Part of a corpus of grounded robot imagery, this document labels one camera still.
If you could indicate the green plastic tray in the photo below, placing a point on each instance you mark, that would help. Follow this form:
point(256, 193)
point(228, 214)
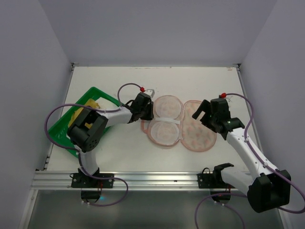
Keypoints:
point(71, 123)

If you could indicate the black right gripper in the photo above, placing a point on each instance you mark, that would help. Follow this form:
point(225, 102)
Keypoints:
point(207, 117)

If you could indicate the aluminium front rail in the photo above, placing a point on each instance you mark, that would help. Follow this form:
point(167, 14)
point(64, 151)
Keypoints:
point(140, 181)

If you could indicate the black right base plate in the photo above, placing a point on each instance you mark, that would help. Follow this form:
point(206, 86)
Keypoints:
point(207, 180)

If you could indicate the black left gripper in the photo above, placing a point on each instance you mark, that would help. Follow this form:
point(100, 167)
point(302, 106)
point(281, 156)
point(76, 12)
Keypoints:
point(147, 109)

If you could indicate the floral pink laundry bag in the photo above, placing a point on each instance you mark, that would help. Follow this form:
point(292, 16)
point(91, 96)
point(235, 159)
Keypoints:
point(173, 123)

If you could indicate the white bra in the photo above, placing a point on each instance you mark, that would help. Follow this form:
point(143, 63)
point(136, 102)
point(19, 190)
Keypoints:
point(105, 104)

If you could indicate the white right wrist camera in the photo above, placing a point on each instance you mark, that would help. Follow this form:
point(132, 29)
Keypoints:
point(223, 95)

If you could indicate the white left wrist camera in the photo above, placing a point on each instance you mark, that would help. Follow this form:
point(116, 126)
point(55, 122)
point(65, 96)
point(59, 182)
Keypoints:
point(149, 92)

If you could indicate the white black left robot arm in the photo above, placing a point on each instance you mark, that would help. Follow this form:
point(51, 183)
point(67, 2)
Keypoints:
point(86, 142)

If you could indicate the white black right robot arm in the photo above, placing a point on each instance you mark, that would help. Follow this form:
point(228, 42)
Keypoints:
point(265, 186)

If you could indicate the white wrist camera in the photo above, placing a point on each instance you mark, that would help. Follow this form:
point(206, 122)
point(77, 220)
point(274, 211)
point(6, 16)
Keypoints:
point(223, 95)
point(149, 92)

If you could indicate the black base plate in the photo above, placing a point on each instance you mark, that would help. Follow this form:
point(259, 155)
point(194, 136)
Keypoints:
point(207, 180)
point(91, 181)

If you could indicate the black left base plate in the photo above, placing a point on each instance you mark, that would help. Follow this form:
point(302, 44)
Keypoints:
point(91, 181)

